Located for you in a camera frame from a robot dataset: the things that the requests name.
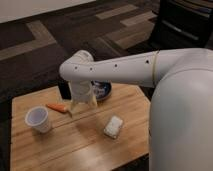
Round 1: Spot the orange carrot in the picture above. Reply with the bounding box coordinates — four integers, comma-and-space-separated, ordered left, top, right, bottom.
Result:
47, 103, 72, 115

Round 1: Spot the white plastic cup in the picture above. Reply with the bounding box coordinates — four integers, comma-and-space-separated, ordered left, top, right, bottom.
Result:
25, 106, 52, 133

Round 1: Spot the black phone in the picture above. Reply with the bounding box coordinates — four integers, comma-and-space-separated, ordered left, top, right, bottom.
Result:
58, 81, 71, 100

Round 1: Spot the dark blue bowl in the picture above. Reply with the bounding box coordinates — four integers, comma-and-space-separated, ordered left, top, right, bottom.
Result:
92, 81, 112, 101

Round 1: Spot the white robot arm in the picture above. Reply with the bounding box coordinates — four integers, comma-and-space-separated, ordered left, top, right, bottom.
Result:
59, 48, 213, 171

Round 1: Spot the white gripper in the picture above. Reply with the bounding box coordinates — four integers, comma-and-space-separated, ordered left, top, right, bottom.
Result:
69, 81, 98, 118

